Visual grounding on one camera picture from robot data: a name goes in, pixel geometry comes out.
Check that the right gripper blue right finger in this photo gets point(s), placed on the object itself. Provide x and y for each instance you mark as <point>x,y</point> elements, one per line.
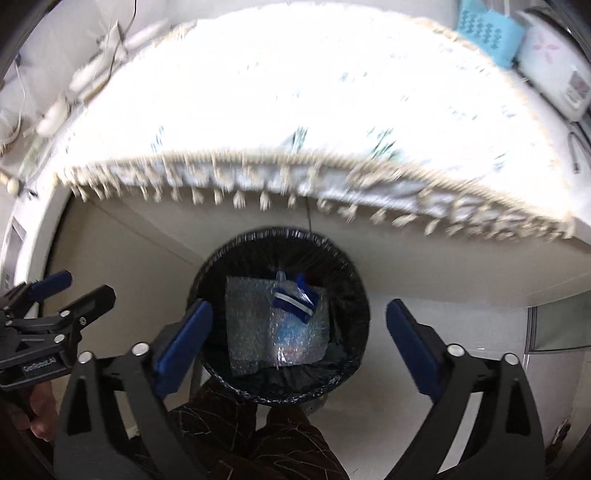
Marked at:
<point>420,346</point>

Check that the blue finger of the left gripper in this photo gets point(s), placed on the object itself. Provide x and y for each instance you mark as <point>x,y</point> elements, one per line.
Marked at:
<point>51,285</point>
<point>83,311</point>

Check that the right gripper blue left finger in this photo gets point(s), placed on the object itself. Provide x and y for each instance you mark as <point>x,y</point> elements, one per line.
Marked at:
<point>178,345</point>

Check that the clear bubble wrap sheet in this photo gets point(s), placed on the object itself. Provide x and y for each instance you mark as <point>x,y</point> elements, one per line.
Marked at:
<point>262,336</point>

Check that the blue snack wrapper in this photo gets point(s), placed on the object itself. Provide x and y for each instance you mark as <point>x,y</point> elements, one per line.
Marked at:
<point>295,297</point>

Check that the black trash bin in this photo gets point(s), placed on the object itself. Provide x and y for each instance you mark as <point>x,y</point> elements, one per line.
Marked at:
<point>261,254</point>

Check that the left hand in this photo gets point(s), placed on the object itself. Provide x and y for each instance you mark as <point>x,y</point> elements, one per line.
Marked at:
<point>45,417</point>

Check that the dark patterned trousers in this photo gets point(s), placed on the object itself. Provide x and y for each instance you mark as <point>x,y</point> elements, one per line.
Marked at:
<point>219,429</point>

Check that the white floral tablecloth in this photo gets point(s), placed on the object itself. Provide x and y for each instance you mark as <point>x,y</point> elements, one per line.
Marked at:
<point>375,110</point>

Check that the white rice cooker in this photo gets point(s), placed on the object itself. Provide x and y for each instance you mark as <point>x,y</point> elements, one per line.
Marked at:
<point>554,63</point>

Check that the blue utensil basket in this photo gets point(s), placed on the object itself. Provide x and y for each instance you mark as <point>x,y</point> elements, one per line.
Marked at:
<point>496,34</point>

